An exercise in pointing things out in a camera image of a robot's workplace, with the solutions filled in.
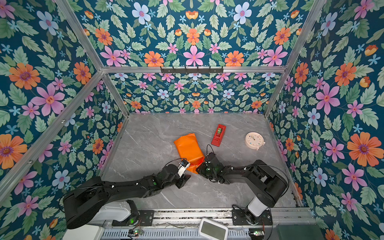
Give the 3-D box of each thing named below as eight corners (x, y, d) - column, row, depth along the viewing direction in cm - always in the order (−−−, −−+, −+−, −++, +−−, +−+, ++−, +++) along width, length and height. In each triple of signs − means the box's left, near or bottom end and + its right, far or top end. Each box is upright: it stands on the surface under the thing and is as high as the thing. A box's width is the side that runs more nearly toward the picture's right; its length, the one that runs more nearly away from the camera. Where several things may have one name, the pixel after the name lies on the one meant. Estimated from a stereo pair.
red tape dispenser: (211, 144, 103) (212, 139, 98) (217, 128, 112) (218, 123, 107) (220, 147, 102) (221, 142, 97) (225, 131, 111) (226, 125, 106)
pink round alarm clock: (246, 150, 101) (247, 147, 99) (243, 134, 110) (244, 131, 107) (265, 150, 101) (266, 147, 99) (260, 134, 110) (261, 131, 107)
